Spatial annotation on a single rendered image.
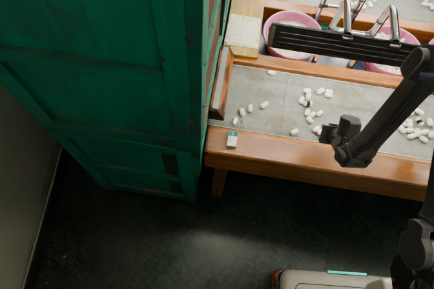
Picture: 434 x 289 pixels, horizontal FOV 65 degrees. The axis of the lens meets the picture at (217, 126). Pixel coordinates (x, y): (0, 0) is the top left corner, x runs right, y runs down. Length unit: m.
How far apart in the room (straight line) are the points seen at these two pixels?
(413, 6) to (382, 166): 0.89
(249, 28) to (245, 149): 0.56
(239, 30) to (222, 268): 1.21
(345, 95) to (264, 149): 0.44
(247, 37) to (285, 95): 0.31
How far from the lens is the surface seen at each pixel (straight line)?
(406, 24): 1.84
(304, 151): 1.31
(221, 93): 1.25
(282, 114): 1.38
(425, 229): 0.78
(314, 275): 1.75
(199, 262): 1.94
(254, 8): 1.63
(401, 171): 1.43
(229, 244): 1.95
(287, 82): 1.46
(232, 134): 1.26
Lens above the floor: 1.93
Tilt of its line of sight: 65 degrees down
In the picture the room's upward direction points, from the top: 7 degrees clockwise
